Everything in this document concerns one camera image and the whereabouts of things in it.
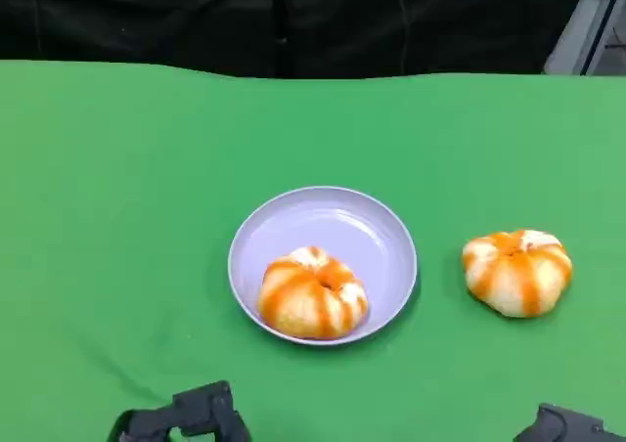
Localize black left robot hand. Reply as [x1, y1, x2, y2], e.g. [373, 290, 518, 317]
[108, 380, 251, 442]

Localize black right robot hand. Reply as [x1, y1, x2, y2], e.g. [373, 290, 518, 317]
[513, 402, 615, 442]

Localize orange and white bread roll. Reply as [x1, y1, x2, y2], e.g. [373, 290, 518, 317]
[462, 229, 573, 319]
[257, 245, 370, 340]

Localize lilac plate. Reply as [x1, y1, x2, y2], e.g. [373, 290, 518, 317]
[228, 185, 420, 346]

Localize green table cloth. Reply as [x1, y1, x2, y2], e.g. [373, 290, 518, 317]
[0, 59, 626, 442]

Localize black curtain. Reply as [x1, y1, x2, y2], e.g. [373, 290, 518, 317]
[0, 0, 593, 80]

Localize grey metal stand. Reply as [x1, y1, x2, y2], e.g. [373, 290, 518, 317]
[545, 0, 626, 76]

